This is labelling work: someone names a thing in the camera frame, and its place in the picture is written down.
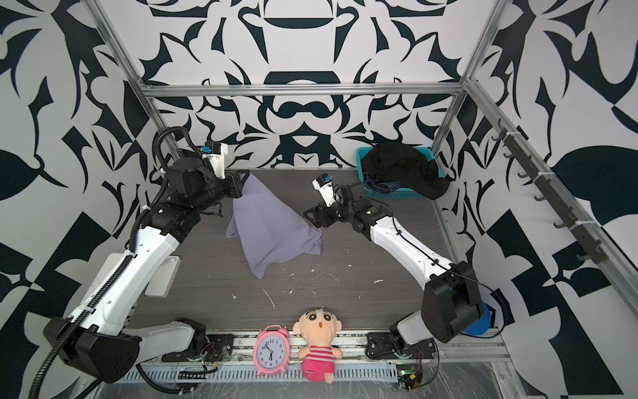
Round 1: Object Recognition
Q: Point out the lavender skirt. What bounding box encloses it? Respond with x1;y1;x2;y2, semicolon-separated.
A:
226;175;322;279

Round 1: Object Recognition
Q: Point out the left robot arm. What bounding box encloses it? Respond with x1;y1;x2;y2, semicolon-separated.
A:
38;158;249;383

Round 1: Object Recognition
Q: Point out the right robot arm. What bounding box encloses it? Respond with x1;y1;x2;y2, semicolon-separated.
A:
304;176;486;346

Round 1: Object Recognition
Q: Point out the denim garment in basket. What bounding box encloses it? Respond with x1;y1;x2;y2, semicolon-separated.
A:
363;172;407;196

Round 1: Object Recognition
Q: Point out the teal plastic basket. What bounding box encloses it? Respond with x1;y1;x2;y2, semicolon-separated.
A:
356;147;450;200

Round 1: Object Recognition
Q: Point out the black garment in basket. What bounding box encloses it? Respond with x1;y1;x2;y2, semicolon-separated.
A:
362;142;438;196

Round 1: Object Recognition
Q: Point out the plush doll pink shirt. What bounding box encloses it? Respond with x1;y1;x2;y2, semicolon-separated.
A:
293;308;343;384

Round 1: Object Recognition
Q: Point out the pink alarm clock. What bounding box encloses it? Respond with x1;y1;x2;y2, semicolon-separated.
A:
253;325;292;377

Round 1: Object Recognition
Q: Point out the small circuit board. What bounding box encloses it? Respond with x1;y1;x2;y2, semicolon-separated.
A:
396;364;423;391

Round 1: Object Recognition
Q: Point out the blue cloth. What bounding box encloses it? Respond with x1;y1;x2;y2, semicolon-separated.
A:
463;304;492;337

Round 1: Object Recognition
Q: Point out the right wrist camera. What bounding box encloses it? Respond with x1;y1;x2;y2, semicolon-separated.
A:
312;173;337;207

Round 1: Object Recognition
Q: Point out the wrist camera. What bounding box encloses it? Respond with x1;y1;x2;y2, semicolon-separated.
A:
312;173;337;207
202;141;229;180

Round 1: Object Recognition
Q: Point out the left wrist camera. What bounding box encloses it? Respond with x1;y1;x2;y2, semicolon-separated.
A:
202;141;229;180

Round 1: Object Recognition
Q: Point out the black corrugated cable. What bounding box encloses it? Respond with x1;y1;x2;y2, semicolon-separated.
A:
27;126;200;399

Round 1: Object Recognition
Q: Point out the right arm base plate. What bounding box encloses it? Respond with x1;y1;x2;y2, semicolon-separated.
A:
365;332;436;360

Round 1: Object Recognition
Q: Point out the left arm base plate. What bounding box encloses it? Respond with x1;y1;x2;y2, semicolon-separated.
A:
161;333;235;362

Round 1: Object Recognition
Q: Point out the grey wall hook rail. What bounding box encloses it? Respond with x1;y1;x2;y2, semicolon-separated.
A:
492;118;610;265

